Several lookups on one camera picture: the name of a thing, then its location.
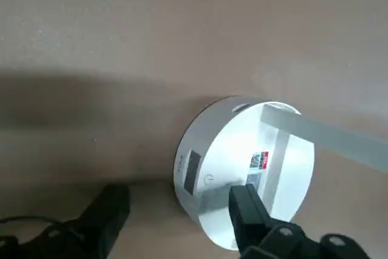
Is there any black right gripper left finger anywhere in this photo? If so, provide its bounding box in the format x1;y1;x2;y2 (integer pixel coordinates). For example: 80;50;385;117
0;183;131;259

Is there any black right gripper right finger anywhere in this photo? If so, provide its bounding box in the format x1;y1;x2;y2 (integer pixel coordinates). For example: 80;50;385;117
229;183;372;259

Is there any white foldable desk lamp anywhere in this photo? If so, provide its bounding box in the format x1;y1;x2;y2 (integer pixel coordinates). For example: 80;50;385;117
173;95;388;249

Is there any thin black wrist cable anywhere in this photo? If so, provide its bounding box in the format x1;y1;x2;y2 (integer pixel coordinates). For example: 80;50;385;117
0;215;84;241

